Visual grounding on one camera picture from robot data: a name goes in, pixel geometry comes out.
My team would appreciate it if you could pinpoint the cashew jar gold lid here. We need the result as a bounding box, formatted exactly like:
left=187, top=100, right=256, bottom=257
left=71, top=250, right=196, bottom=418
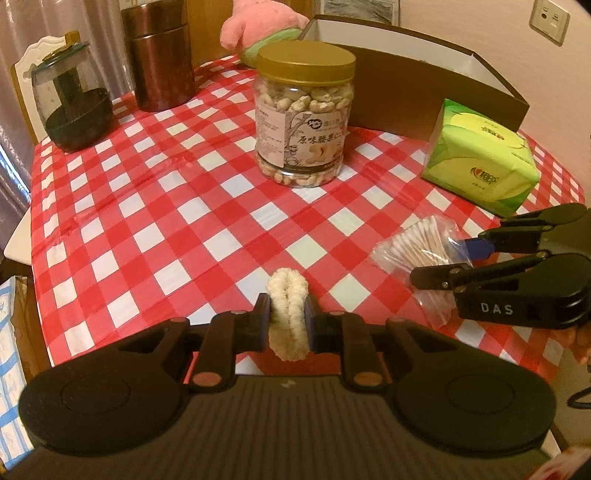
left=254, top=40, right=356, bottom=188

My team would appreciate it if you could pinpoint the white wooden chair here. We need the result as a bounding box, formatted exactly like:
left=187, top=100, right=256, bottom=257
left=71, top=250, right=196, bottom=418
left=3, top=29, right=82, bottom=266

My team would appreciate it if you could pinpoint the single wall socket plate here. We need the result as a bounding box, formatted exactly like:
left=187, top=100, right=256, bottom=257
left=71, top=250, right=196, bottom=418
left=529, top=0, right=570, bottom=46

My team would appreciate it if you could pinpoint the glass jar dark lid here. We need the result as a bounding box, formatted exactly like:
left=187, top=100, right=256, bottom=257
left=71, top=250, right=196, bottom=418
left=30, top=42, right=113, bottom=152

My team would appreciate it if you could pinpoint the blue white patterned cloth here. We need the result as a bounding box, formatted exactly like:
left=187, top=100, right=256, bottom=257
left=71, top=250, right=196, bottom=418
left=0, top=276, right=33, bottom=469

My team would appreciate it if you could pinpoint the pink starfish plush toy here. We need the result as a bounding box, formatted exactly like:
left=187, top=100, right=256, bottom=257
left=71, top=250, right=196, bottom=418
left=219, top=0, right=310, bottom=68

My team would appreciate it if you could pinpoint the brown metal canister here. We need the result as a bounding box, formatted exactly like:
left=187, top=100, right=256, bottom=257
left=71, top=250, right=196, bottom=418
left=121, top=1, right=197, bottom=112

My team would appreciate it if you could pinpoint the cotton swab bag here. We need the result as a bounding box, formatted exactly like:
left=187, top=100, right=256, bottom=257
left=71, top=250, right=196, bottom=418
left=370, top=215, right=472, bottom=329

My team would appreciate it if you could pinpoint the brown cardboard box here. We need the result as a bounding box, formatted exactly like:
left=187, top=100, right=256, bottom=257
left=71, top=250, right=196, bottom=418
left=300, top=15, right=530, bottom=140

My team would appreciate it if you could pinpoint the red white checkered tablecloth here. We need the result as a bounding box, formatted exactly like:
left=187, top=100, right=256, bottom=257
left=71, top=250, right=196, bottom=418
left=29, top=54, right=587, bottom=384

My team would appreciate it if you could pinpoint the green tissue pack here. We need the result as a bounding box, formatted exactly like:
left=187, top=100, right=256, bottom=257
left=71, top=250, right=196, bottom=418
left=422, top=99, right=541, bottom=217

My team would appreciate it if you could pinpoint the person's right hand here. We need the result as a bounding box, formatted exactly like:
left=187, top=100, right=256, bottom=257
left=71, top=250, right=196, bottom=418
left=551, top=323, right=591, bottom=365

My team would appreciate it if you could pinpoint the framed picture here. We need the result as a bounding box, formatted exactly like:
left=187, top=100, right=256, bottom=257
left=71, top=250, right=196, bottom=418
left=315, top=0, right=401, bottom=26

